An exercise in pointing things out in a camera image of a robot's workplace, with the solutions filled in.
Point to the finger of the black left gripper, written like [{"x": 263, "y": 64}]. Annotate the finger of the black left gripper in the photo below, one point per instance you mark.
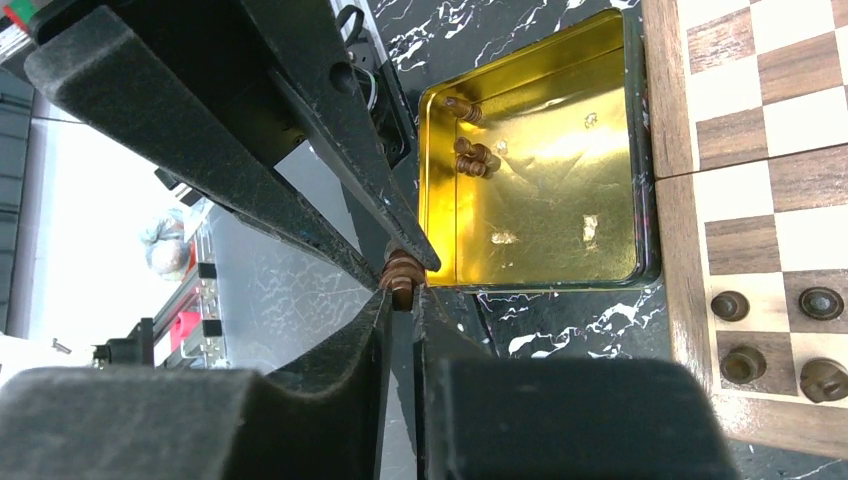
[
  {"x": 311, "y": 69},
  {"x": 103, "y": 73}
]

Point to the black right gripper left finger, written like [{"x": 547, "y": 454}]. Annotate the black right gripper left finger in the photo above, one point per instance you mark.
[{"x": 321, "y": 416}]

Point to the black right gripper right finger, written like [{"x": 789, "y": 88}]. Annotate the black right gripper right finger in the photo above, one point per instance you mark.
[{"x": 483, "y": 417}]

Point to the dark pawn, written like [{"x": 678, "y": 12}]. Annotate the dark pawn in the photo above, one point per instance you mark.
[
  {"x": 730, "y": 306},
  {"x": 823, "y": 380}
]

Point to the dark tall piece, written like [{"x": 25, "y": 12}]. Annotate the dark tall piece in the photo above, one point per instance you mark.
[{"x": 821, "y": 303}]

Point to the dark chess king piece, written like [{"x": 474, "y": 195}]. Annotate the dark chess king piece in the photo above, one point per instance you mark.
[{"x": 401, "y": 275}]

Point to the pile of dark chess pieces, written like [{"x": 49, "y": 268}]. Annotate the pile of dark chess pieces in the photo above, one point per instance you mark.
[{"x": 472, "y": 159}]

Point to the gold tin with dark pieces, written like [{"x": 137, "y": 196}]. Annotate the gold tin with dark pieces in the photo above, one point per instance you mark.
[{"x": 571, "y": 204}]

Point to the wooden folding chess board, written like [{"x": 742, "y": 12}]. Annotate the wooden folding chess board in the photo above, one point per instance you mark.
[{"x": 748, "y": 114}]

